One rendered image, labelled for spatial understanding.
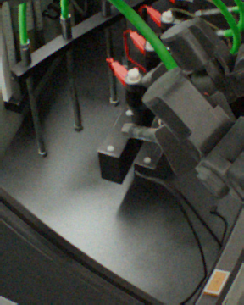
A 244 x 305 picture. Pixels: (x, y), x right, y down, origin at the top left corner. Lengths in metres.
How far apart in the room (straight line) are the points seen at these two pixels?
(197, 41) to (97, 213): 0.52
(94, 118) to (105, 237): 0.27
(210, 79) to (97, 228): 0.49
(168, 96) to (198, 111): 0.04
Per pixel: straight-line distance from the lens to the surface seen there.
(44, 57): 1.34
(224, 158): 0.80
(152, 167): 1.33
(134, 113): 1.30
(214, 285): 1.23
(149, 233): 1.43
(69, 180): 1.50
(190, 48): 1.04
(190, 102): 0.83
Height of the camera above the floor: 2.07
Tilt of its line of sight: 54 degrees down
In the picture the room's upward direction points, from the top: 5 degrees counter-clockwise
